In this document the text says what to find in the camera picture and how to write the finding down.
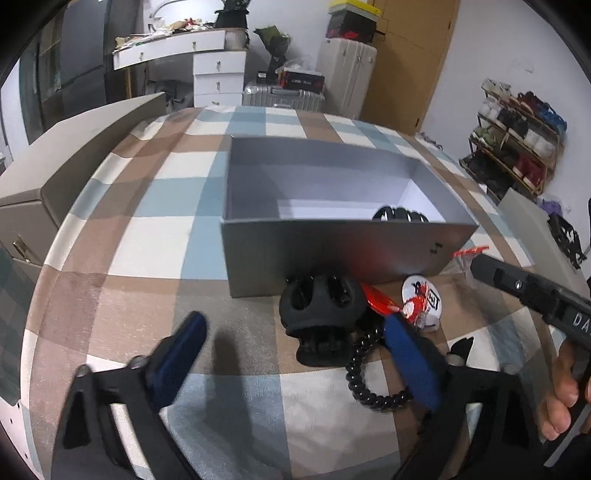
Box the person's right hand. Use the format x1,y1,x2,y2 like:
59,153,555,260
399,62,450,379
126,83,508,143
539,342,579,442

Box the white cylinder container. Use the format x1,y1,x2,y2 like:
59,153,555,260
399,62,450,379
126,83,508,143
225,28,250,51

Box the white suitcase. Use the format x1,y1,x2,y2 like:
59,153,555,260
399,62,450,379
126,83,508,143
318,37,378,118

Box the black shoe box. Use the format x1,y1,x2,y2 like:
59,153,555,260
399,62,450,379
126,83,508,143
326,9,387,40

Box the white round badge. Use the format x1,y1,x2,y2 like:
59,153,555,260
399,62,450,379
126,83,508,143
401,274,443,331

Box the black bag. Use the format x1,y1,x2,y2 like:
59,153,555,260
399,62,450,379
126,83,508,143
215,0,253,29

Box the wooden shoe rack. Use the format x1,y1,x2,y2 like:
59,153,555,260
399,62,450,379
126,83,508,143
459,78,568,200

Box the clear bag with red strip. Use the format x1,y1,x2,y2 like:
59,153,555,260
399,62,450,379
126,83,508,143
450,246,490,278

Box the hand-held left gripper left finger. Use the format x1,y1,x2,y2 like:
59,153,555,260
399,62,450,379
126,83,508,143
51,310,208,480

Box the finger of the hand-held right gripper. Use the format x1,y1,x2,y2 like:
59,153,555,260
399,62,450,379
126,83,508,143
471,255,560,324

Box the silver suitcase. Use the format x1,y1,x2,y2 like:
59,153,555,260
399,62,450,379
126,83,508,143
242,82,327,113

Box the dark wrapped bouquet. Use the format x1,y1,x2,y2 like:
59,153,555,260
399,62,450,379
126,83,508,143
254,25,293,75

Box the wooden wardrobe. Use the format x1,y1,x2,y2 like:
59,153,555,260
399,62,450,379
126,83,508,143
360,0,462,136

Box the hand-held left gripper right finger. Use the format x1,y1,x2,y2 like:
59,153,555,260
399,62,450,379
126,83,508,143
383,314,546,480

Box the grey box lid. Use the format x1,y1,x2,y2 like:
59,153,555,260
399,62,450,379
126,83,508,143
499,189,583,280

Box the black hair claw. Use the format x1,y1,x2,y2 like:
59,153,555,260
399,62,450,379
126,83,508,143
278,273,370,367

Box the black metal frame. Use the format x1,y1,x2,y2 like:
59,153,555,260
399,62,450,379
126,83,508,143
547,215,588,269

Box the curved mirror frame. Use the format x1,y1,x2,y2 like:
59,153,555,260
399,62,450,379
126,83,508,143
150,0,186,24

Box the dark chair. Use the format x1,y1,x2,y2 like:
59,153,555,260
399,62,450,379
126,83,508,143
145,78,197,112

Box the plaid tablecloth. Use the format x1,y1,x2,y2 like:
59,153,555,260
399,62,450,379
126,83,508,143
21,105,570,480

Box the dark refrigerator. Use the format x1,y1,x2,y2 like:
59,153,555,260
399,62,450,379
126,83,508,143
34,0,114,126

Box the black and red box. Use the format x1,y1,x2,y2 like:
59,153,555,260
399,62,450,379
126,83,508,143
278,69,326,91

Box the grey cardboard box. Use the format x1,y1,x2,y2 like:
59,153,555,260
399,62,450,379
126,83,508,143
221,135,479,298

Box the black beaded bracelet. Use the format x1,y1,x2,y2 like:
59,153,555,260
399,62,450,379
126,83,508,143
345,323,414,412

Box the rows of assorted shoes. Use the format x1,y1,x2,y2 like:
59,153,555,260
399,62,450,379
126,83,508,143
462,78,568,192

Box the black ribbed hair accessory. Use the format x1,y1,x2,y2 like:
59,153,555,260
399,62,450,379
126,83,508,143
372,206,431,223

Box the clutter of desk items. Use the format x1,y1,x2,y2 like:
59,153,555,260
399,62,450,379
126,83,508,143
115,17,223,49

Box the white dressing desk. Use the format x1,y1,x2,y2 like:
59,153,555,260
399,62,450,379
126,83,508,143
113,28,248,108

